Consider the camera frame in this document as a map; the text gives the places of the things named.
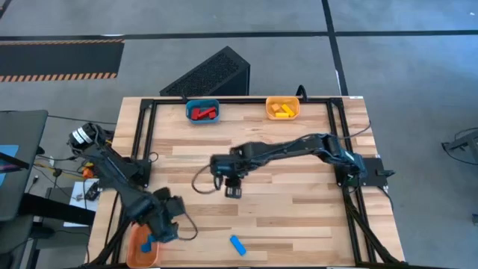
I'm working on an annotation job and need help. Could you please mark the orange plastic bin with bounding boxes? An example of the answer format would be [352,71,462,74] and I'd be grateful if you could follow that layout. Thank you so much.
[125,223,162,269]

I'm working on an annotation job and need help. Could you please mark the black hazard-striped floor mat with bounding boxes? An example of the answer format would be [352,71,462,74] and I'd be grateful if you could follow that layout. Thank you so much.
[0,38,125,84]

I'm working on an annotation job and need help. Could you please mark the blue rectangular block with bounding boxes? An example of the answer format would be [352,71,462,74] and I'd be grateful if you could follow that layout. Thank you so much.
[229,234,248,257]
[140,234,158,253]

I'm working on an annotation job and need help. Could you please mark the blue screen tablet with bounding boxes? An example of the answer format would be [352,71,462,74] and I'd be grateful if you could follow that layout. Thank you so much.
[0,144,20,187]

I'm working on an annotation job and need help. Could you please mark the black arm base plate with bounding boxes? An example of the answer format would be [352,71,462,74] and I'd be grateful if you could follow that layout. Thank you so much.
[357,156,396,188]

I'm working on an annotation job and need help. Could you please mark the black perforated computer case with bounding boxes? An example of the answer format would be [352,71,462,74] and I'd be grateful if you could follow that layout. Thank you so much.
[159,45,252,97]

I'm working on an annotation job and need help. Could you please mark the blue plastic bin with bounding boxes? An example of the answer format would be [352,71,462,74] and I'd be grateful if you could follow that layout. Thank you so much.
[185,98,221,126]

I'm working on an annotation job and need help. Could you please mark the black aluminium table frame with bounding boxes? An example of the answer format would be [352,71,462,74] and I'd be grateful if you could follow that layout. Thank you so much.
[87,96,406,269]

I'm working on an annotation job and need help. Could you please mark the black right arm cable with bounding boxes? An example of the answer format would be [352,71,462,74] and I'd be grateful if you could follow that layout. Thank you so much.
[191,163,225,195]

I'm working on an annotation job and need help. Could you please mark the white paper sheet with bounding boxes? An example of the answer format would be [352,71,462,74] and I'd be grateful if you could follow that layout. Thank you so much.
[63,178,101,228]

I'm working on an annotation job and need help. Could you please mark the yellow plastic bin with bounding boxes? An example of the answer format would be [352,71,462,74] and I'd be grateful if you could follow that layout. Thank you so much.
[265,96,301,121]

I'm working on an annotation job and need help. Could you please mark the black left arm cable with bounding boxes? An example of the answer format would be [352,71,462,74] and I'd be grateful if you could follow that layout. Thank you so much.
[175,208,199,242]

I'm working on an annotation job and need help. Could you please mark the black desk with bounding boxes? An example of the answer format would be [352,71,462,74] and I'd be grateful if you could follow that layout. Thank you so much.
[0,109,49,222]

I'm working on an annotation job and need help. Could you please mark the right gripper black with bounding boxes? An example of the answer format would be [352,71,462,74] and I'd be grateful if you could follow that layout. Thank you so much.
[211,152,247,200]

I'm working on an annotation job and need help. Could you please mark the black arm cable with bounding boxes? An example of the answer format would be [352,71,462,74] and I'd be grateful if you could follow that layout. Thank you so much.
[191,163,225,195]
[175,208,199,242]

